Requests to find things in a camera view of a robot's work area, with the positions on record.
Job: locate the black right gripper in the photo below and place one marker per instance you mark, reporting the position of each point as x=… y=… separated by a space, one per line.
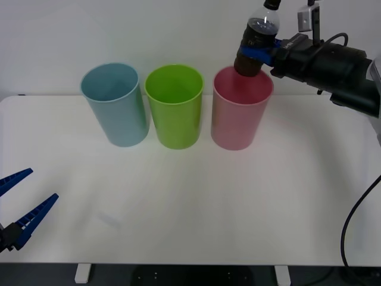
x=297 y=64

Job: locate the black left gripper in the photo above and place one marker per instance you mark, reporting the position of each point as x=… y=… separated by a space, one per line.
x=1 y=238

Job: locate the dark plastic bottle black cap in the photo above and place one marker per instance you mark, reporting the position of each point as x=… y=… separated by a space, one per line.
x=259 y=32

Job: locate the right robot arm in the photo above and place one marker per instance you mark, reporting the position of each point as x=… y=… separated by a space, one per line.
x=342 y=68

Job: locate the pink plastic bin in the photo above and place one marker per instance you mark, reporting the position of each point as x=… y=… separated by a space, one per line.
x=235 y=125

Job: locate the white table leg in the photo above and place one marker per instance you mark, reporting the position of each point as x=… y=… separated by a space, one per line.
x=82 y=274
x=282 y=275

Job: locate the green plastic bin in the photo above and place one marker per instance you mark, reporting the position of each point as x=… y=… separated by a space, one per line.
x=175 y=125

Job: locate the pale blue plastic bin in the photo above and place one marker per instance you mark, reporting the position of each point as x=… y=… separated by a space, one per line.
x=119 y=119

